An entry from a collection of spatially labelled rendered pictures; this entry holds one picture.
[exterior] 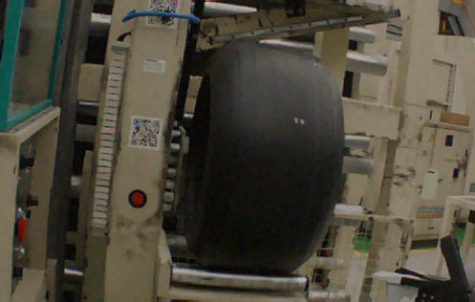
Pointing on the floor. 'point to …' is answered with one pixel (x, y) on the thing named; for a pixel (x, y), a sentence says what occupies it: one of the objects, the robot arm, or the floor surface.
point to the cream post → (142, 161)
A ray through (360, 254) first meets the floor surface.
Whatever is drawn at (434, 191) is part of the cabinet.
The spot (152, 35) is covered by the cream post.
